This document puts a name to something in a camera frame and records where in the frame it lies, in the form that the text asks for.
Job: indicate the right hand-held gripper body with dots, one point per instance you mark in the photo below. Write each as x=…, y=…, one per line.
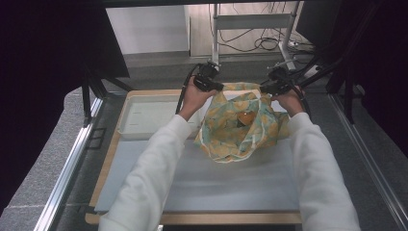
x=284, y=80

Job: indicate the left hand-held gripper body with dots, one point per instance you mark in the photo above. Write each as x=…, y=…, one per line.
x=205, y=75

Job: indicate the fruit print cloth bag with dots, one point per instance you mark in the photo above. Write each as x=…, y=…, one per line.
x=231, y=141

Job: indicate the person's left hand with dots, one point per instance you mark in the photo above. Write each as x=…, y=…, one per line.
x=194, y=101

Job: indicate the person's right hand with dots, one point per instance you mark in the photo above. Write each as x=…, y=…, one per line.
x=293, y=101

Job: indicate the orange heart-shaped object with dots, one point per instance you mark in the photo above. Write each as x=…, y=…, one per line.
x=246, y=118

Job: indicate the black tripod poles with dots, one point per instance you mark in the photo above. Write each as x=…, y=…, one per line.
x=324, y=72

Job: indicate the grey metal stand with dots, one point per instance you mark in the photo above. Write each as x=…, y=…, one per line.
x=250, y=21

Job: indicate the white plastic tray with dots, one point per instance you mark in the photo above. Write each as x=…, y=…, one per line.
x=147, y=117

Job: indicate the white table mat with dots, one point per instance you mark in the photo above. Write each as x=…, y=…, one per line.
x=231, y=186

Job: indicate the dark curtain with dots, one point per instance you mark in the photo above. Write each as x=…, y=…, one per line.
x=381, y=64
x=41, y=80

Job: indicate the black stand legs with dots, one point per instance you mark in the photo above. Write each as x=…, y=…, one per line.
x=88, y=93

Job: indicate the wooden table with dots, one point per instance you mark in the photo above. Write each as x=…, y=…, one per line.
x=231, y=218

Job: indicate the aluminium rail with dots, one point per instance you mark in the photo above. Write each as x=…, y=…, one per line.
x=369, y=154
x=69, y=166

